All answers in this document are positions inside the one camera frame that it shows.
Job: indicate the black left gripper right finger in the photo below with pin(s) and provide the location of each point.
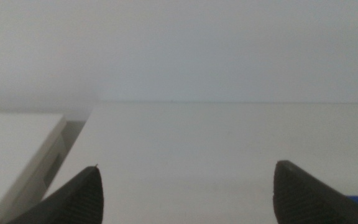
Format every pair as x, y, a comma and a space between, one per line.
303, 199

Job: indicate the white side table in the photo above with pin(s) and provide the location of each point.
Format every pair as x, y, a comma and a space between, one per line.
11, 155

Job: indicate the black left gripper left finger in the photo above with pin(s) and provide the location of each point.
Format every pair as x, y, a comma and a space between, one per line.
76, 199

